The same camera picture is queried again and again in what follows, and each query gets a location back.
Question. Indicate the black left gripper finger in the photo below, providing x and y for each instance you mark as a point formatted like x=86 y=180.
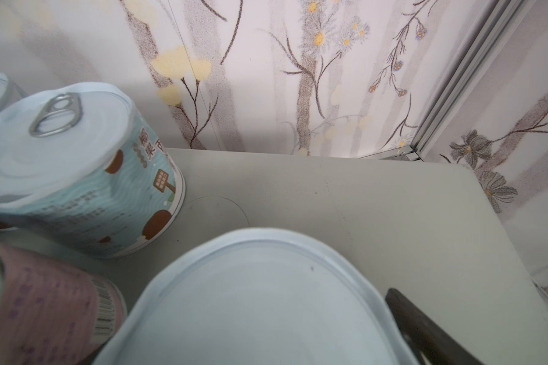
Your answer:
x=425 y=338

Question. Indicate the red label can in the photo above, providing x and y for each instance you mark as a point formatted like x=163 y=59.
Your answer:
x=52 y=312

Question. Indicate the grey metal cabinet box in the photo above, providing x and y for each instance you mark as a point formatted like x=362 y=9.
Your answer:
x=424 y=229

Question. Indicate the orange label can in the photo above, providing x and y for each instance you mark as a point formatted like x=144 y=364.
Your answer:
x=259 y=296

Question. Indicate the aluminium corner frame right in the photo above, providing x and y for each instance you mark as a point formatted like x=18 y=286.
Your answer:
x=484 y=43

